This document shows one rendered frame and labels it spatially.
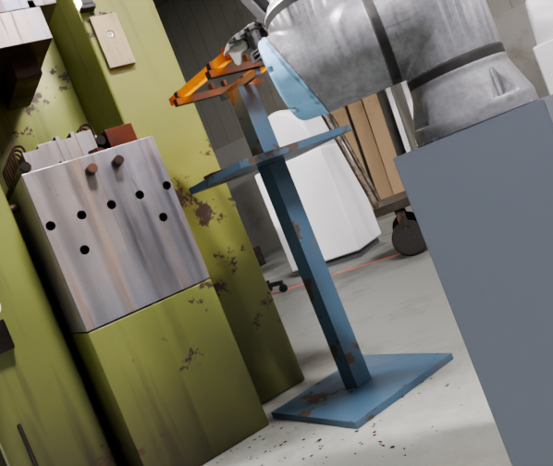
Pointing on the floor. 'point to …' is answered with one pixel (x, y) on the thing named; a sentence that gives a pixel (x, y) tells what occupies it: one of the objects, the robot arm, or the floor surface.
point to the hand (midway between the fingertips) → (235, 48)
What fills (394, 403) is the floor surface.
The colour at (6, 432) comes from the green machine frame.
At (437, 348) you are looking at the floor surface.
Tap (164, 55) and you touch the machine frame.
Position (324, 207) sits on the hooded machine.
